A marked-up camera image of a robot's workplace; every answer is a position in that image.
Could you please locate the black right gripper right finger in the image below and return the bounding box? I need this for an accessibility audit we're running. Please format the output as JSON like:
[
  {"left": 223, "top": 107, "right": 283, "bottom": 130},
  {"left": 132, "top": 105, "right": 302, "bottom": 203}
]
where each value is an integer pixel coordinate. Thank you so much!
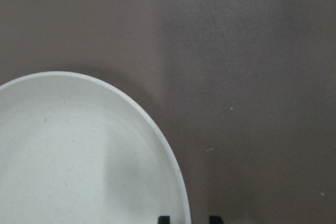
[{"left": 209, "top": 216, "right": 223, "bottom": 224}]

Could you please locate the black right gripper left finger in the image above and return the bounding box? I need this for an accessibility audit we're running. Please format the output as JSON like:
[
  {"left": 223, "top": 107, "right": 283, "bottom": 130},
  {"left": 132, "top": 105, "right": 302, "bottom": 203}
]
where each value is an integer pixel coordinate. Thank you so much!
[{"left": 158, "top": 216, "right": 170, "bottom": 224}]

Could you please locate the cream round plate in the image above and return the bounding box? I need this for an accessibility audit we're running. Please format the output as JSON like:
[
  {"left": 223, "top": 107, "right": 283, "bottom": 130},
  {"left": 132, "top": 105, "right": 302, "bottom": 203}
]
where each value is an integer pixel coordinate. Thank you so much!
[{"left": 1, "top": 71, "right": 191, "bottom": 223}]

